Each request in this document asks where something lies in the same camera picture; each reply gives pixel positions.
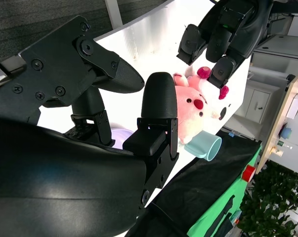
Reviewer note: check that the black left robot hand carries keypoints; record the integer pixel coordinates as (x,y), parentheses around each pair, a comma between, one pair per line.
(237,29)

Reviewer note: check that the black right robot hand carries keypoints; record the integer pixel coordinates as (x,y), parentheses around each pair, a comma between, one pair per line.
(64,177)

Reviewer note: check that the pink plush doll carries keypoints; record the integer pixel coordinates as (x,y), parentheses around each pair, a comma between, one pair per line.
(190,111)

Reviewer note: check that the purple plastic plate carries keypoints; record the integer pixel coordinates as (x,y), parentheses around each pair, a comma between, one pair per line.
(119,139)

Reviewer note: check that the white cabinet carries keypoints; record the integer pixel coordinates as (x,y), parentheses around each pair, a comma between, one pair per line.
(257,98)

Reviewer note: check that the black table grommet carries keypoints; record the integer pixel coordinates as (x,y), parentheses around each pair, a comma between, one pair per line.
(223,113)

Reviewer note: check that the light wooden board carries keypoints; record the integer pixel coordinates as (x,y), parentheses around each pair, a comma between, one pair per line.
(274,128)

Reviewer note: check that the small blue cup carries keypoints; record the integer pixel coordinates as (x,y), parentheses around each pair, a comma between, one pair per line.
(287,133)

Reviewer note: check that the light blue mug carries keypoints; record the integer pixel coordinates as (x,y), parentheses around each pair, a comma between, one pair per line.
(203,143)

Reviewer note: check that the red round button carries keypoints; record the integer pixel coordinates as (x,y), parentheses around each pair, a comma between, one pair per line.
(248,173)

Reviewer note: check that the green cloth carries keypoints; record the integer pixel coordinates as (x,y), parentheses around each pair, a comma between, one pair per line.
(213,217)

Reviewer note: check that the grey partition panel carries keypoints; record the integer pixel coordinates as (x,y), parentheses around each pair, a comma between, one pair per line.
(40,19)

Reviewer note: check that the green leafy plant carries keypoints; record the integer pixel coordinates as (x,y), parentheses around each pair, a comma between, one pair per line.
(274,202)

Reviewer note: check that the white partition post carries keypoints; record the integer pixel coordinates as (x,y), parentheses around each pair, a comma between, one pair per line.
(113,12)

